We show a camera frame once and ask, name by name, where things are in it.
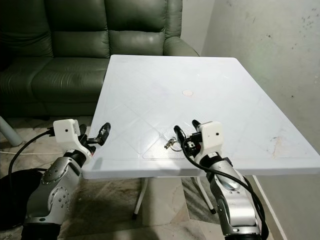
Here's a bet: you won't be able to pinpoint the white plastic table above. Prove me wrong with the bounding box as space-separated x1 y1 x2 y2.
81 55 320 181

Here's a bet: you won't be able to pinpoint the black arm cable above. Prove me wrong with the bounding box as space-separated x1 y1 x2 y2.
180 142 268 240
7 127 56 181

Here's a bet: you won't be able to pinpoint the grey metal pole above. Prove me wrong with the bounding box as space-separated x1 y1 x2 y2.
0 117 23 147

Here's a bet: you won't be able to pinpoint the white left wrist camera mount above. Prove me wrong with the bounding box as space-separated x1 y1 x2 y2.
53 119 95 160

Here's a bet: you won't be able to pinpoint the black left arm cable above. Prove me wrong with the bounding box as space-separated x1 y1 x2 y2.
7 127 56 181

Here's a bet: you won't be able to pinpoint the white table leg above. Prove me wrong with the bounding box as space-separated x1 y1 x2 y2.
132 178 150 221
251 175 277 240
194 177 217 215

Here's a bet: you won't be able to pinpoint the black round disc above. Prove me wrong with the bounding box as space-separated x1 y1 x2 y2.
0 169 31 232

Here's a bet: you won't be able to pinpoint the dark green leather sofa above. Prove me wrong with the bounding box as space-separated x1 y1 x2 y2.
0 0 201 119

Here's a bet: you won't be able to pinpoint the silver keys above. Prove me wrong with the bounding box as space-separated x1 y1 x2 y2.
164 137 181 151

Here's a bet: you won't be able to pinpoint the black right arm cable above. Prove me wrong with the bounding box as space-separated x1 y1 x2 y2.
180 142 268 240

